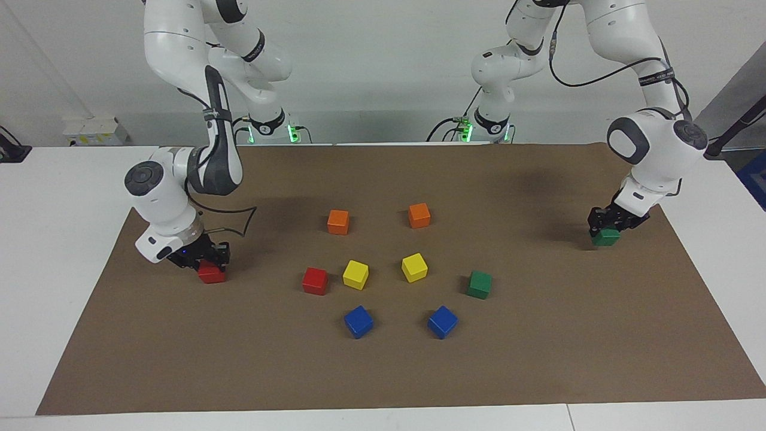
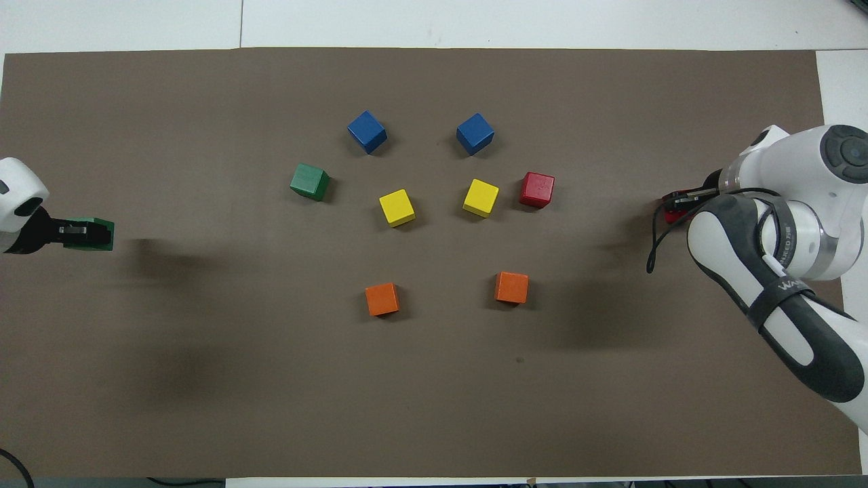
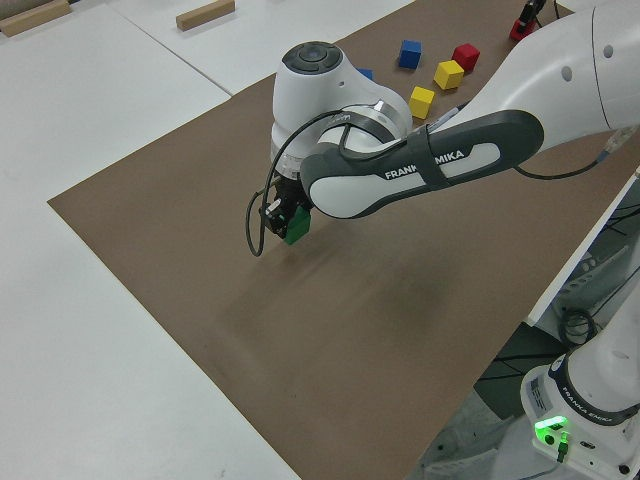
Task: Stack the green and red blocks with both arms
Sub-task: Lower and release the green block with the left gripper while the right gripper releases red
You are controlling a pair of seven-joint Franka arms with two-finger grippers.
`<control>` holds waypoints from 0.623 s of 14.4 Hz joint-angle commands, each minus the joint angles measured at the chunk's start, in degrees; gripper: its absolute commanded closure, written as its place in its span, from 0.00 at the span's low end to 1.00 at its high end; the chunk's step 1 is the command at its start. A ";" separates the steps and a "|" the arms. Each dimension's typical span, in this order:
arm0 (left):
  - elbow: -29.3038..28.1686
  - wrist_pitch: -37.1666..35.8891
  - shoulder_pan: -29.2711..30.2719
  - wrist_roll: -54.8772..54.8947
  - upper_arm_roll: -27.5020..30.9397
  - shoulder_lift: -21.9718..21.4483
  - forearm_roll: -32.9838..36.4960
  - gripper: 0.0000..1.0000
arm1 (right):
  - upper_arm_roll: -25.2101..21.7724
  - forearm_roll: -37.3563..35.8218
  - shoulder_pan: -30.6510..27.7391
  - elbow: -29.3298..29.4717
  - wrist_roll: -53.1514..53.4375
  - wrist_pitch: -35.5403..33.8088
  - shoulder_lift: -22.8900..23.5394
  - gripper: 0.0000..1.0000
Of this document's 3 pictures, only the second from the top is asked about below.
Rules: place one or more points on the green wooden cube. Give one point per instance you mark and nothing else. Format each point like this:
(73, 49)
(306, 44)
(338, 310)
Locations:
(310, 181)
(91, 247)

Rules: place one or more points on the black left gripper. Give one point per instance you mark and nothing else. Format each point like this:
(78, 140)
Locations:
(37, 234)

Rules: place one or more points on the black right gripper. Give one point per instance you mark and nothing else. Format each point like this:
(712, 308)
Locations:
(716, 184)

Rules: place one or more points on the brown table mat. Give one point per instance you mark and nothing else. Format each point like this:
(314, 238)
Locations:
(434, 379)

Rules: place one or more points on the orange wooden cube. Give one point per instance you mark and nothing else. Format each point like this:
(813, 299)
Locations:
(511, 287)
(382, 299)

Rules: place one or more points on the blue wooden cube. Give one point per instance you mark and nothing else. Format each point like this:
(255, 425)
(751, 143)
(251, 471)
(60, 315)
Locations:
(367, 131)
(475, 133)

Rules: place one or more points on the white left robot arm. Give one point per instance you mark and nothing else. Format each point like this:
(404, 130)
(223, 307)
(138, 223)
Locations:
(13, 179)

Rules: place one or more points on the red wooden cube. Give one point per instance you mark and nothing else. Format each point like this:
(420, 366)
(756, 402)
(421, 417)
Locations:
(675, 217)
(537, 189)

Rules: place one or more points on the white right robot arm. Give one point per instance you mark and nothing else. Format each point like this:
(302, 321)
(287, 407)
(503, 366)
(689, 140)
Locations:
(807, 176)

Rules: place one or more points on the yellow wooden cube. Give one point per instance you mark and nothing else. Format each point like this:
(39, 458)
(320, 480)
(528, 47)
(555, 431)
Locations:
(397, 207)
(481, 197)

